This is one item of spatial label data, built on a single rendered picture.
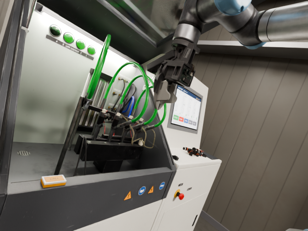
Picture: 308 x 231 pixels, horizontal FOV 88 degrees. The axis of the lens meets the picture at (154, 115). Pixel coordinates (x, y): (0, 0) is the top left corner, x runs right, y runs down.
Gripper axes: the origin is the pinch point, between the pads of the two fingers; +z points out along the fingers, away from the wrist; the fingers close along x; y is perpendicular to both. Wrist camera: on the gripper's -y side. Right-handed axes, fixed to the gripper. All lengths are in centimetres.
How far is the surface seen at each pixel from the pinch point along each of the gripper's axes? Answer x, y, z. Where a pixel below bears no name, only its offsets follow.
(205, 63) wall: 194, -108, -85
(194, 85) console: 77, -38, -23
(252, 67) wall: 197, -39, -86
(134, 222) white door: 14, -3, 51
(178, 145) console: 66, -26, 25
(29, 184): -27.5, -4.6, 26.8
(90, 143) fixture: -4.6, -23.7, 24.4
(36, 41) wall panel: -25, -56, -8
